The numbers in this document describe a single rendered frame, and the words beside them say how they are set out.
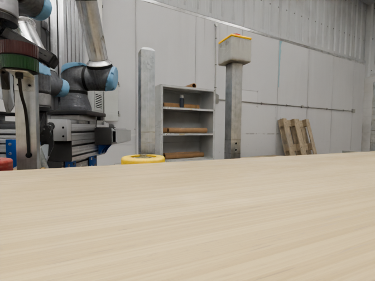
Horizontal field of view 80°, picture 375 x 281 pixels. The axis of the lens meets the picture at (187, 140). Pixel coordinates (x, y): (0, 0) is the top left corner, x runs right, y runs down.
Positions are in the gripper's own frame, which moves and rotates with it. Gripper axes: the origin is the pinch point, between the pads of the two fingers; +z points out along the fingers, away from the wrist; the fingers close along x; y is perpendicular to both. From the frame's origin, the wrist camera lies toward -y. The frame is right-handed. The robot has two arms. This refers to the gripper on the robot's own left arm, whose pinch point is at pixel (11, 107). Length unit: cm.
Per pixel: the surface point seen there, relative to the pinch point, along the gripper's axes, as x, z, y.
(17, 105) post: 9.6, 0.2, -3.4
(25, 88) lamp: 9.9, -3.2, -4.9
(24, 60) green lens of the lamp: 15.3, -7.3, -6.0
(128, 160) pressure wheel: 25.0, 10.1, -22.5
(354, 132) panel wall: -327, 12, -693
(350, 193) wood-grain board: 51, 10, -39
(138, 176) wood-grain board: 36.8, 10.5, -22.0
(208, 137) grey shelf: -251, 19, -190
